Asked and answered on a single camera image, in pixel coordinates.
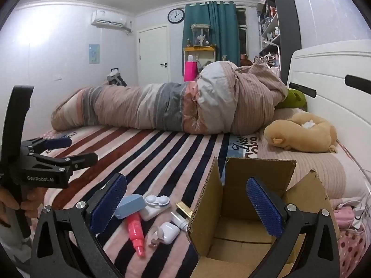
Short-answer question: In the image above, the light blue wall poster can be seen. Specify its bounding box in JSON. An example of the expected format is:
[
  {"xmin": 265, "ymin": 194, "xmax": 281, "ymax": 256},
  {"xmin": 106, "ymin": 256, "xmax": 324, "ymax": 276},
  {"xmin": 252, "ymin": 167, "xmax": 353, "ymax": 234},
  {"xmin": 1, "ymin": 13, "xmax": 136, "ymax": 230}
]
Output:
[{"xmin": 89, "ymin": 44, "xmax": 100, "ymax": 64}]

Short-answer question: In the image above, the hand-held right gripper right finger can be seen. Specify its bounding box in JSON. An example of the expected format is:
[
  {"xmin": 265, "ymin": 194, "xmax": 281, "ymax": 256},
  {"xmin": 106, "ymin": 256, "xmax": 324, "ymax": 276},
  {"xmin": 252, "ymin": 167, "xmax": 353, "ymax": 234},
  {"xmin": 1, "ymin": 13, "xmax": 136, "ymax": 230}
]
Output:
[{"xmin": 246, "ymin": 177, "xmax": 341, "ymax": 278}]

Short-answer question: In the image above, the white pump bottle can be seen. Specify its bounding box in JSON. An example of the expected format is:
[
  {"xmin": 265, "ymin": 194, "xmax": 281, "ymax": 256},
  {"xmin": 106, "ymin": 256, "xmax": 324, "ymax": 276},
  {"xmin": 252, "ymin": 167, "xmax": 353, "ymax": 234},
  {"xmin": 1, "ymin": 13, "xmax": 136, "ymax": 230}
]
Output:
[{"xmin": 170, "ymin": 211, "xmax": 189, "ymax": 231}]

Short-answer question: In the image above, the pink pouch with cables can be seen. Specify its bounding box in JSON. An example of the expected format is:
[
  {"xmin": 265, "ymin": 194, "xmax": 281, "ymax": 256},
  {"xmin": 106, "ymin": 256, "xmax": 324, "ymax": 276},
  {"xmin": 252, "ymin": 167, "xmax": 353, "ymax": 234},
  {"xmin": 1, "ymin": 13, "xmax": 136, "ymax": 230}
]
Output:
[{"xmin": 333, "ymin": 204, "xmax": 356, "ymax": 228}]

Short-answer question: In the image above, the window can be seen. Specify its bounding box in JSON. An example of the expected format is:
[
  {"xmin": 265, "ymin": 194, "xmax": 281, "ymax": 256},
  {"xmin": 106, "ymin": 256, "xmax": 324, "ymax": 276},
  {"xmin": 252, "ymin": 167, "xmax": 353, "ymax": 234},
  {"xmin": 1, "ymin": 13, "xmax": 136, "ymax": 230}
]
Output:
[{"xmin": 236, "ymin": 7, "xmax": 250, "ymax": 61}]

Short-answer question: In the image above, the gold cosmetic tube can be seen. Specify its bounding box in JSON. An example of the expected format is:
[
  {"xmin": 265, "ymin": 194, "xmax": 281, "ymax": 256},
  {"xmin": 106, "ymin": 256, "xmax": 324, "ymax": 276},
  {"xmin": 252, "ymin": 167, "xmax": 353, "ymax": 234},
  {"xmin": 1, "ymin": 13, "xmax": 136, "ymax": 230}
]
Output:
[{"xmin": 175, "ymin": 202, "xmax": 193, "ymax": 218}]

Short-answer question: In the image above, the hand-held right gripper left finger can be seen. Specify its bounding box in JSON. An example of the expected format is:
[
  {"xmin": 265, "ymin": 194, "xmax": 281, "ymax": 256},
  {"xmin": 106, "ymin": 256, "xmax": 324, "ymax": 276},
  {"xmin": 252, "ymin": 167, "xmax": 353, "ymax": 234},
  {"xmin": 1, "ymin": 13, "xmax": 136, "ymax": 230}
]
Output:
[{"xmin": 29, "ymin": 173, "xmax": 128, "ymax": 278}]

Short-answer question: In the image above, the rolled pink grey duvet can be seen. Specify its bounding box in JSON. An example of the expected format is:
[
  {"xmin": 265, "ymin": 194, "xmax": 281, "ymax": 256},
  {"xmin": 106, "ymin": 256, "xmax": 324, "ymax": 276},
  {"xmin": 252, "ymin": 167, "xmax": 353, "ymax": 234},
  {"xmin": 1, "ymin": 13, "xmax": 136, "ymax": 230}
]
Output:
[{"xmin": 51, "ymin": 61, "xmax": 289, "ymax": 135}]

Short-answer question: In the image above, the pink spray bottle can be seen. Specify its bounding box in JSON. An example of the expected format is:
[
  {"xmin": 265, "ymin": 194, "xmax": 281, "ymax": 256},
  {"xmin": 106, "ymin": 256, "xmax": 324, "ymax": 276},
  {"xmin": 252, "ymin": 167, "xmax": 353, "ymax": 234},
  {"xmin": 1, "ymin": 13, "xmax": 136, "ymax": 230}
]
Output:
[{"xmin": 126, "ymin": 212, "xmax": 146, "ymax": 257}]

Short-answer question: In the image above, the white bed headboard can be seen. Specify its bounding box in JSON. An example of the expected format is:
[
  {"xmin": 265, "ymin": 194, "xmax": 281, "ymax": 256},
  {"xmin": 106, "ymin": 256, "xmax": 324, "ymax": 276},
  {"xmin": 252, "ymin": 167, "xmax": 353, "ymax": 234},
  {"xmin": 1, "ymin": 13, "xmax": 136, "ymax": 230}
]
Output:
[{"xmin": 285, "ymin": 39, "xmax": 371, "ymax": 197}]

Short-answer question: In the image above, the bright pink bag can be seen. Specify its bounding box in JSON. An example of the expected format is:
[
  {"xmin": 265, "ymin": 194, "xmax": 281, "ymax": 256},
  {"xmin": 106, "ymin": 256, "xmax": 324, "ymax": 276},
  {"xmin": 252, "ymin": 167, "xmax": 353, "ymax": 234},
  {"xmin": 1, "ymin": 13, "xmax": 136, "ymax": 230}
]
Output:
[{"xmin": 183, "ymin": 61, "xmax": 198, "ymax": 82}]

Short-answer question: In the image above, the white charging cable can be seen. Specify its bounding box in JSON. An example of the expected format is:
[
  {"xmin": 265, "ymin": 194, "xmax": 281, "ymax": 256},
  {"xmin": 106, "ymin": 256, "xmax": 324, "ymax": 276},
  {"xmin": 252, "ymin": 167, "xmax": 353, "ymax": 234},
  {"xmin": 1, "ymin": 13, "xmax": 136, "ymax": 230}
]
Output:
[{"xmin": 336, "ymin": 139, "xmax": 371, "ymax": 234}]

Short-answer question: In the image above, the teal curtain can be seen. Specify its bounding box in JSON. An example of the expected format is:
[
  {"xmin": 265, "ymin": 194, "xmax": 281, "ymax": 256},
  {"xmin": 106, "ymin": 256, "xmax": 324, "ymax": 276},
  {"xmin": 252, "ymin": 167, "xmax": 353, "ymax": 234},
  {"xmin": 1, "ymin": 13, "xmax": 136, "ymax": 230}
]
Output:
[{"xmin": 182, "ymin": 1, "xmax": 241, "ymax": 68}]

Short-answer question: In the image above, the white contact lens case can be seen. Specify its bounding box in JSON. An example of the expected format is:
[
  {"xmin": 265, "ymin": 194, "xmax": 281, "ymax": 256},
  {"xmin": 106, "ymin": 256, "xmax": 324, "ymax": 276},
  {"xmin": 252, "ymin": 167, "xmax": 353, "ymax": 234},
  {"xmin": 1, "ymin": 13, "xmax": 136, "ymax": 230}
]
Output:
[{"xmin": 140, "ymin": 195, "xmax": 171, "ymax": 221}]

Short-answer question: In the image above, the pink polka dot cloth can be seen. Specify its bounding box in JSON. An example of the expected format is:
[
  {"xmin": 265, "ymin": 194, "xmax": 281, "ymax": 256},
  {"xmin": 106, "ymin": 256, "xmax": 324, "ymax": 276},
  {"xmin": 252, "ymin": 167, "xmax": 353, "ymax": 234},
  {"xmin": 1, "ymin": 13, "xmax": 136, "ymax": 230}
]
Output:
[{"xmin": 338, "ymin": 228, "xmax": 369, "ymax": 278}]

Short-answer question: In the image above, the dark grey bag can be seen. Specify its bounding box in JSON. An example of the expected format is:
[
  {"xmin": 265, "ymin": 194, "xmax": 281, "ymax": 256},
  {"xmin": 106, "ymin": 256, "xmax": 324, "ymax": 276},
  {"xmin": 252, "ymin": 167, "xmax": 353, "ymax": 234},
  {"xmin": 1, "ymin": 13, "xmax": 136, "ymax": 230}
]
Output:
[{"xmin": 106, "ymin": 68, "xmax": 128, "ymax": 87}]

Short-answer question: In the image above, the white earbuds case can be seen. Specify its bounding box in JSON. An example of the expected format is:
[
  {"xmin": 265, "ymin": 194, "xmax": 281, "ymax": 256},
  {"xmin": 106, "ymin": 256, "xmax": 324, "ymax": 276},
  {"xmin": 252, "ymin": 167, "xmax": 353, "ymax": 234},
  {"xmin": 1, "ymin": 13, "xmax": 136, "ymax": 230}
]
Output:
[{"xmin": 159, "ymin": 222, "xmax": 181, "ymax": 244}]

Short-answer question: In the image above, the light blue plastic case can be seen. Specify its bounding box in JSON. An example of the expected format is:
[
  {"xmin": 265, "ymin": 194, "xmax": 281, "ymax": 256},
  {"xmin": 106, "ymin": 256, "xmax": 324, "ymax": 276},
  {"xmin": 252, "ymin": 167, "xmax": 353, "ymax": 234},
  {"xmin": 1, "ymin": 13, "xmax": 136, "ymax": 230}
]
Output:
[{"xmin": 114, "ymin": 194, "xmax": 144, "ymax": 219}]

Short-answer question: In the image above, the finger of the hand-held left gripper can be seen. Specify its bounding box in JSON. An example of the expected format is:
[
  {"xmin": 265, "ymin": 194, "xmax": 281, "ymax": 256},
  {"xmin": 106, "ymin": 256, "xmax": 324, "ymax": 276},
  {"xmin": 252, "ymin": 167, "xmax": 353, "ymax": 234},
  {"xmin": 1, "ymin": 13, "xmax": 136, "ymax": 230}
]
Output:
[
  {"xmin": 21, "ymin": 137, "xmax": 73, "ymax": 154},
  {"xmin": 30, "ymin": 151, "xmax": 99, "ymax": 171}
]

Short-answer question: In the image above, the yellow side table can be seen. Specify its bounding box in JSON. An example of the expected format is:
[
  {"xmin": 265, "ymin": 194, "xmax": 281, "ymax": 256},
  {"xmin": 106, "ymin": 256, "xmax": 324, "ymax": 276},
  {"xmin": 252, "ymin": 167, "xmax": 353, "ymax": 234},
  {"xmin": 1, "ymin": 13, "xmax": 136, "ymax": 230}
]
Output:
[{"xmin": 183, "ymin": 46, "xmax": 216, "ymax": 66}]

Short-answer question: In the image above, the brown cardboard box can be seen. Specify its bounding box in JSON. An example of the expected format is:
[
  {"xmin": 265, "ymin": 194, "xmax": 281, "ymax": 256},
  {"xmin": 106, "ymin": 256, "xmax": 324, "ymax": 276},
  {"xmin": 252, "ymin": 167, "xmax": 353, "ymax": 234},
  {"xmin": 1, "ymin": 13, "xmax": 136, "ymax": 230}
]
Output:
[{"xmin": 185, "ymin": 156, "xmax": 341, "ymax": 278}]

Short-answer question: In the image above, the black round wall clock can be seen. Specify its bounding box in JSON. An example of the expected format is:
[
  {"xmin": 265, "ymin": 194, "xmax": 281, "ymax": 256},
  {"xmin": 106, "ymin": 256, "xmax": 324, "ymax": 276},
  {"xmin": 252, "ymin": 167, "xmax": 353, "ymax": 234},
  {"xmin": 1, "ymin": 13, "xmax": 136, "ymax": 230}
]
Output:
[{"xmin": 167, "ymin": 8, "xmax": 185, "ymax": 24}]

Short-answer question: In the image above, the tan plush toy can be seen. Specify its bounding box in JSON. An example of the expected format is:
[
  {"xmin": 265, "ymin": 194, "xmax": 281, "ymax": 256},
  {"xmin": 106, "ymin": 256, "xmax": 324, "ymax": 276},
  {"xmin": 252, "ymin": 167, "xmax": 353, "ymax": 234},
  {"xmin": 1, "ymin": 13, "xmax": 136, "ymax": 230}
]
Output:
[{"xmin": 264, "ymin": 112, "xmax": 338, "ymax": 153}]

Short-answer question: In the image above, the glass display case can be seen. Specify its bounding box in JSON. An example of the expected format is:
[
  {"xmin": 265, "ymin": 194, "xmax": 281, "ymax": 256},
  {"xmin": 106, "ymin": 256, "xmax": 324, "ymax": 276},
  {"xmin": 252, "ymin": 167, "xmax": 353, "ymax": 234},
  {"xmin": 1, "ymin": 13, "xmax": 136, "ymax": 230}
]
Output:
[{"xmin": 190, "ymin": 23, "xmax": 211, "ymax": 47}]

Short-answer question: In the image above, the white door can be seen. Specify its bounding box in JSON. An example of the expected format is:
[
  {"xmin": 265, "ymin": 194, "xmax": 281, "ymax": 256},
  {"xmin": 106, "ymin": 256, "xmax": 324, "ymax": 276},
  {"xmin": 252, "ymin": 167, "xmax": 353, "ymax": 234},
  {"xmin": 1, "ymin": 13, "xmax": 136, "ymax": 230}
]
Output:
[{"xmin": 137, "ymin": 25, "xmax": 169, "ymax": 86}]

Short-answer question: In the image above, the white air conditioner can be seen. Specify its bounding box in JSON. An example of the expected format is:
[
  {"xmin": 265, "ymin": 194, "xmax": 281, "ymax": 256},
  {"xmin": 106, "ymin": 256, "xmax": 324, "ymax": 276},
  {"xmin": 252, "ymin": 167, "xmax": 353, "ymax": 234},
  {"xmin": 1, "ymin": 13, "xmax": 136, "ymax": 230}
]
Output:
[{"xmin": 91, "ymin": 10, "xmax": 133, "ymax": 33}]

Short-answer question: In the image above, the black tall shelf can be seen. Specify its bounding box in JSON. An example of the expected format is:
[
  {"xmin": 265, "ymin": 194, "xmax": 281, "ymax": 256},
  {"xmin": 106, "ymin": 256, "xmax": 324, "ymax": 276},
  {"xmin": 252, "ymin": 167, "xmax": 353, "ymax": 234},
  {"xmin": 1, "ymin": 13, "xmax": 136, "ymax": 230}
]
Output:
[{"xmin": 256, "ymin": 0, "xmax": 302, "ymax": 86}]

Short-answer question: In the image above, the green plush toy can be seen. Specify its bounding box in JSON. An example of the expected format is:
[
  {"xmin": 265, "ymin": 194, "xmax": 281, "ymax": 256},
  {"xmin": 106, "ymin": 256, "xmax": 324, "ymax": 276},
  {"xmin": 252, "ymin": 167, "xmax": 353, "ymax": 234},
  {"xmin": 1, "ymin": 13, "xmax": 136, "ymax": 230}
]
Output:
[{"xmin": 275, "ymin": 88, "xmax": 307, "ymax": 111}]

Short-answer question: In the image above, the person's left hand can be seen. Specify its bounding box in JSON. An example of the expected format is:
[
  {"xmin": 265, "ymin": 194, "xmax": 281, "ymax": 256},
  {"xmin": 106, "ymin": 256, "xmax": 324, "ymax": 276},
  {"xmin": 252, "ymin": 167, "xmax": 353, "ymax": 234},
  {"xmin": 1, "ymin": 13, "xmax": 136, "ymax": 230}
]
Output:
[{"xmin": 0, "ymin": 188, "xmax": 47, "ymax": 227}]

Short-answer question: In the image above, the striped pink navy blanket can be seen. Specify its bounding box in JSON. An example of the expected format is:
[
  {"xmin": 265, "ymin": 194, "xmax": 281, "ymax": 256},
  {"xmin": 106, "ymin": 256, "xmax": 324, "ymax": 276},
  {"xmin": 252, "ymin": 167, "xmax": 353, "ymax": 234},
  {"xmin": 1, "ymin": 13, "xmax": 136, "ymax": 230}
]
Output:
[{"xmin": 29, "ymin": 126, "xmax": 261, "ymax": 278}]

